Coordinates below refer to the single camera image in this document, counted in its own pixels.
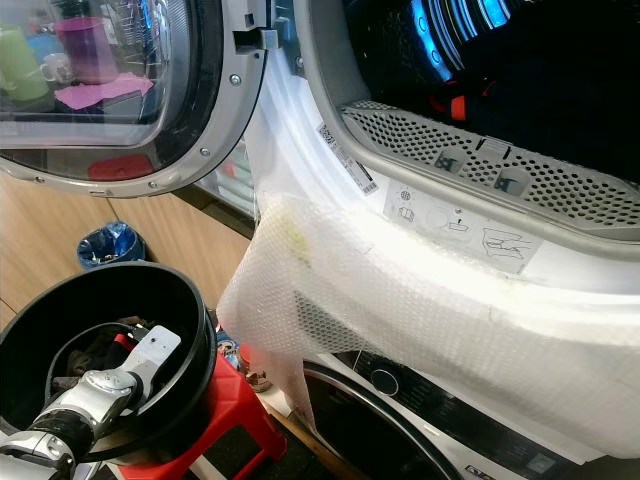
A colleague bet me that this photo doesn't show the white washing machine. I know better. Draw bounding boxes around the white washing machine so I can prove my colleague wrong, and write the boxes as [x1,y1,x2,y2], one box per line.
[298,350,640,480]

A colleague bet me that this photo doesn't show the clear bubble wrap sheet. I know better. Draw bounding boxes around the clear bubble wrap sheet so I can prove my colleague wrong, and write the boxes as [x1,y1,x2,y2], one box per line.
[216,191,640,461]

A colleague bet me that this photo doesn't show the white pictogram instruction sticker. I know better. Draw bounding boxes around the white pictogram instruction sticker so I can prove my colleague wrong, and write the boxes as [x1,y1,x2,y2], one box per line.
[381,179,544,277]

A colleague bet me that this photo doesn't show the small orange capped bottle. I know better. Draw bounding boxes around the small orange capped bottle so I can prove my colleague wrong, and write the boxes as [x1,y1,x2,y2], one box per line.
[216,330,273,394]

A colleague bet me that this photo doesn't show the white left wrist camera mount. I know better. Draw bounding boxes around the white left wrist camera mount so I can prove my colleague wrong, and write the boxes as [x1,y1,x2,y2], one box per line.
[124,325,184,388]

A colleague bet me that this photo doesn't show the red plastic stool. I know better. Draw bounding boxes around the red plastic stool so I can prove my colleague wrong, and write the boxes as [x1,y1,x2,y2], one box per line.
[118,354,287,480]

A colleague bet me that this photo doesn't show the bin with blue bag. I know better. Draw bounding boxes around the bin with blue bag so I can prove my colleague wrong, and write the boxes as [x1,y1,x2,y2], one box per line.
[76,221,147,272]

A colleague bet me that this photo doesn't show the black and red garment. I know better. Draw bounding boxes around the black and red garment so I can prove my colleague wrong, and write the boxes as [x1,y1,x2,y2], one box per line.
[428,78,497,124]

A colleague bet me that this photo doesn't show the black door latch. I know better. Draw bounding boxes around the black door latch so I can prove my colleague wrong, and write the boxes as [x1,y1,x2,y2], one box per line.
[232,26,278,55]

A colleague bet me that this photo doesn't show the dark clothes with red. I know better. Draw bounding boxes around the dark clothes with red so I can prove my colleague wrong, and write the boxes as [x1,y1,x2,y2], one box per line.
[50,318,146,393]

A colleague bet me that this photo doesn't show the grey perforated lint filter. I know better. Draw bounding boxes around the grey perforated lint filter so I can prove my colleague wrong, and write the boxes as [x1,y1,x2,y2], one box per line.
[339,100,640,229]

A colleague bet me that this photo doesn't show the black round plastic bucket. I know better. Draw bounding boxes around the black round plastic bucket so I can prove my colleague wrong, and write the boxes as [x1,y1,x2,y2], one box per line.
[0,261,218,464]

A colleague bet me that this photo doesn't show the white barcode label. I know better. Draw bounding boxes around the white barcode label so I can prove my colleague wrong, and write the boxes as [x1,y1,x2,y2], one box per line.
[316,121,380,197]

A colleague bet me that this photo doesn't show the round glass dryer door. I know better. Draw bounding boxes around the round glass dryer door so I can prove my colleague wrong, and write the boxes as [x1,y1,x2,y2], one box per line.
[0,0,286,197]

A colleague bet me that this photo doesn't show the white tumble dryer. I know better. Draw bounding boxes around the white tumble dryer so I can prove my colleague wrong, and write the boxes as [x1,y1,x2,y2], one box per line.
[244,0,640,301]

